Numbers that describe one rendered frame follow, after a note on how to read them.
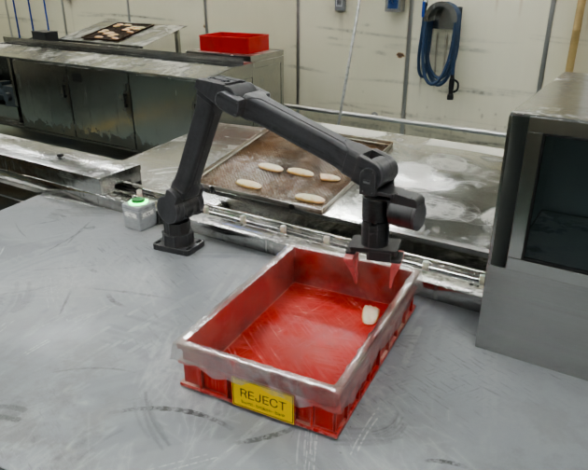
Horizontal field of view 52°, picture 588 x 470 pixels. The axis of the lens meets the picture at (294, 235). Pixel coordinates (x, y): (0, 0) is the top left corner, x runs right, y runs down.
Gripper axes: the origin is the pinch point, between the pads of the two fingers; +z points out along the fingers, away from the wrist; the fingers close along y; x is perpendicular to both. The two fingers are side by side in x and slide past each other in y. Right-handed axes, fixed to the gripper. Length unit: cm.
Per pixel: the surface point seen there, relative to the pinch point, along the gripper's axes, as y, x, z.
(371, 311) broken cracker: 0.1, -0.6, 8.0
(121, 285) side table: 61, 3, 8
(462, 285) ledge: -18.5, -13.2, 5.5
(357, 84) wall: 88, -432, 32
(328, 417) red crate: 0.6, 38.2, 5.5
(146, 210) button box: 72, -30, 2
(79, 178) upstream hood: 104, -44, -1
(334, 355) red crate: 4.6, 16.5, 8.9
